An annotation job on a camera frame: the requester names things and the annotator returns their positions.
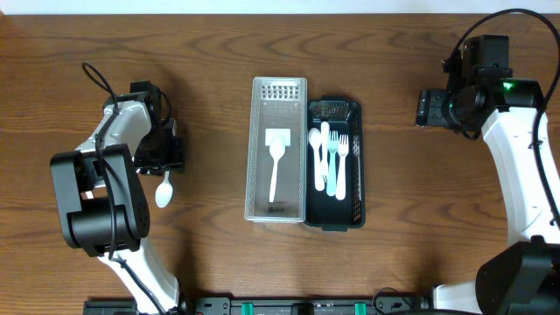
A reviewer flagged white spoon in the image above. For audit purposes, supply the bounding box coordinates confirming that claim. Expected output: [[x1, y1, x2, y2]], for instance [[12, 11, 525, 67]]
[[308, 128, 325, 192], [155, 171, 174, 208]]

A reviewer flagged white spoon angled large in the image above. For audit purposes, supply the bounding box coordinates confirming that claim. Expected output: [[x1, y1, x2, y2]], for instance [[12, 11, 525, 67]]
[[269, 136, 285, 203]]

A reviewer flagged clear mesh plastic tray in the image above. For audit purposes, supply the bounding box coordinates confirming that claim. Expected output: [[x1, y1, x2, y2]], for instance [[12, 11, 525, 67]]
[[244, 76, 307, 223]]

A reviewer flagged white fork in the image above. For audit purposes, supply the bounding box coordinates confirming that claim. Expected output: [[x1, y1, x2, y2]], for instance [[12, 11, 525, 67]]
[[335, 134, 349, 200], [320, 122, 330, 183], [326, 131, 340, 196]]

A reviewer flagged black mesh plastic tray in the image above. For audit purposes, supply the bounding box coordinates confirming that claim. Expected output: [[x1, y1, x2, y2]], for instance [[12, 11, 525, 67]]
[[305, 96, 366, 232]]

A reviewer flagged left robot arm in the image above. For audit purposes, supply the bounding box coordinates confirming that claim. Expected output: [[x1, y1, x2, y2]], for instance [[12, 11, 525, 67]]
[[50, 80, 189, 314]]

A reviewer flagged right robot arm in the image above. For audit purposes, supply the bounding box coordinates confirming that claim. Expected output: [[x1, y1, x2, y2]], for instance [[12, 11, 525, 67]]
[[416, 35, 559, 314]]

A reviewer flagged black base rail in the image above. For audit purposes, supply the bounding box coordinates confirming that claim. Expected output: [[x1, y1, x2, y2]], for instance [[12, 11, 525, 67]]
[[82, 286, 434, 315]]

